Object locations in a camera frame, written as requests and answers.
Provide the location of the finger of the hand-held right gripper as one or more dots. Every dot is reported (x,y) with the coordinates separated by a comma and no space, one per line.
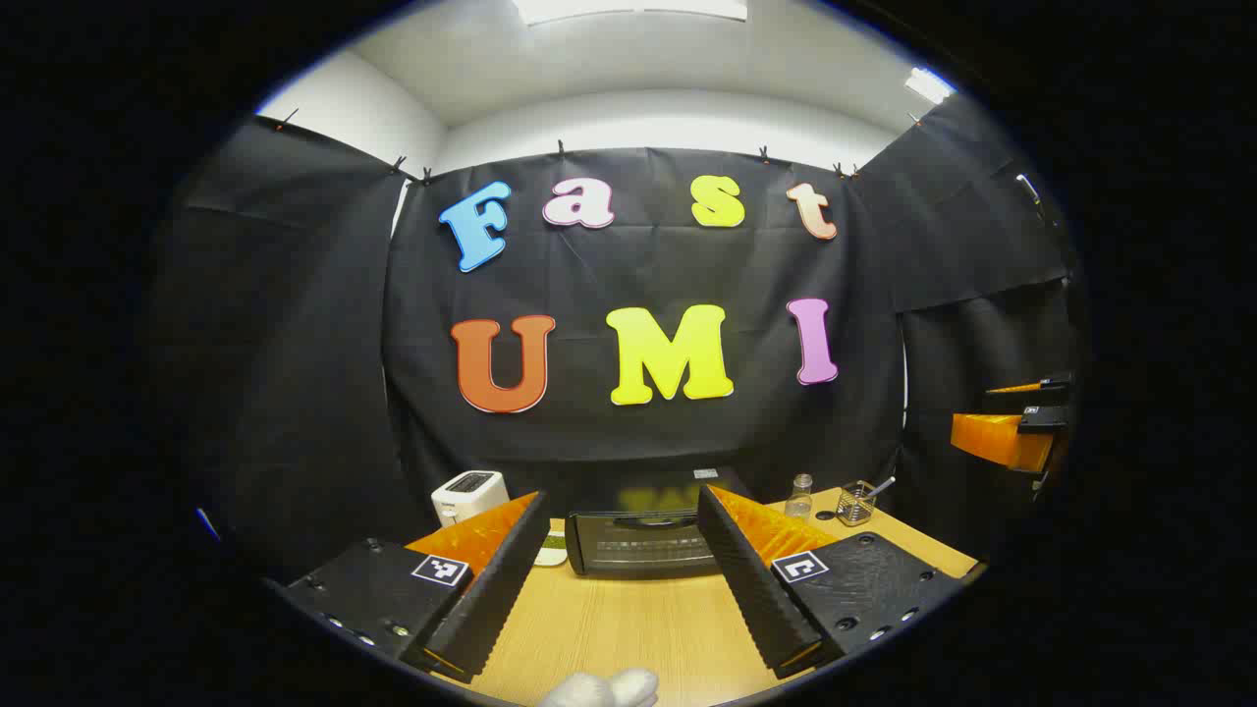
(992,437)
(1011,401)

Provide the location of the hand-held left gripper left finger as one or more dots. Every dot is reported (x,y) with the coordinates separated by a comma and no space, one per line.
(501,589)

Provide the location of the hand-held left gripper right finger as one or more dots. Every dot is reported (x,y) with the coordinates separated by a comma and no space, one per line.
(751,589)

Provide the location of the black electric oven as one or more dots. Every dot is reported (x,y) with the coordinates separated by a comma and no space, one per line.
(638,540)

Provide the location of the white compartment dish with grains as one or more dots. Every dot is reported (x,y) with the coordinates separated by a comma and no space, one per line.
(552,555)

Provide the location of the white toaster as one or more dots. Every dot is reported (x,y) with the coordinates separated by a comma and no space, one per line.
(466,496)

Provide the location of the clear glass bottle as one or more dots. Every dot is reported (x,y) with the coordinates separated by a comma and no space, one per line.
(799,501)

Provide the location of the metal spoon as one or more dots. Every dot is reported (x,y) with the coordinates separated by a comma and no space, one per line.
(881,485)

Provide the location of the black backdrop cloth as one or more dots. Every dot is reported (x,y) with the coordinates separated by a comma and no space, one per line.
(295,344)

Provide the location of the small ceiling light panel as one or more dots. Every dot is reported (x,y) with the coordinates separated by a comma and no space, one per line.
(928,84)

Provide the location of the long ceiling light panel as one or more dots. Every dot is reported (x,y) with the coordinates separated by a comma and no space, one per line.
(628,8)

